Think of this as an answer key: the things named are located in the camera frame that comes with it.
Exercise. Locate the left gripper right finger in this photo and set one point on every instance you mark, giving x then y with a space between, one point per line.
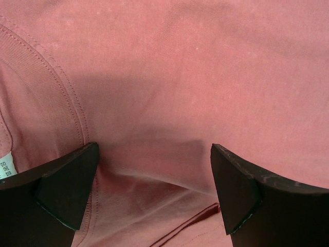
262 208

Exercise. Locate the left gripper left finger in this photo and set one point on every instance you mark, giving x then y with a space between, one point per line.
45 206

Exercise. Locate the pink t-shirt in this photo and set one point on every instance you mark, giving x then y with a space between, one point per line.
156 84

